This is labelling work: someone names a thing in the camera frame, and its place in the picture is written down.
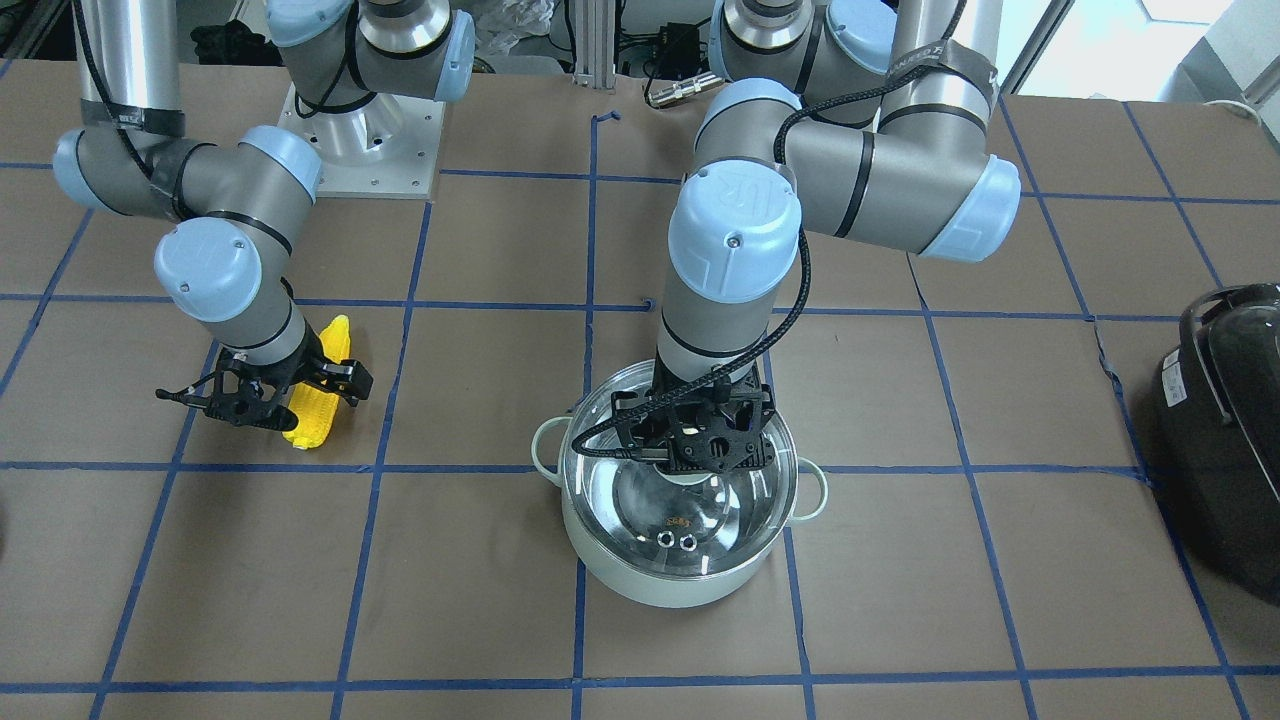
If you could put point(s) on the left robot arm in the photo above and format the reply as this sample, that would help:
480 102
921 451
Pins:
852 119

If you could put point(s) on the aluminium frame post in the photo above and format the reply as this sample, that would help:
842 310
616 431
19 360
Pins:
594 30

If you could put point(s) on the yellow corn cob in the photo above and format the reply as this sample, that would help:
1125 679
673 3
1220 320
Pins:
315 409

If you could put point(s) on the glass pot lid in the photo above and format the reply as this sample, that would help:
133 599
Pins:
680 500

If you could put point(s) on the dark rice cooker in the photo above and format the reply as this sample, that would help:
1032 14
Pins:
1218 415

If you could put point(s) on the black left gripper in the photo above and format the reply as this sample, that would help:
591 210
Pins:
757 412

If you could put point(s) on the pale green electric pot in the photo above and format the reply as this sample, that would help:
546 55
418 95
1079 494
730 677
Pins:
680 550

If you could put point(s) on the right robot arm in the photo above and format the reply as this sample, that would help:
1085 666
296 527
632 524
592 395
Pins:
237 212

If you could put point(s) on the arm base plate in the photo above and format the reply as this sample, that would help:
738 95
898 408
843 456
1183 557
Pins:
387 150

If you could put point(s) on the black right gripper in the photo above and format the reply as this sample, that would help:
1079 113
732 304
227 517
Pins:
311 363

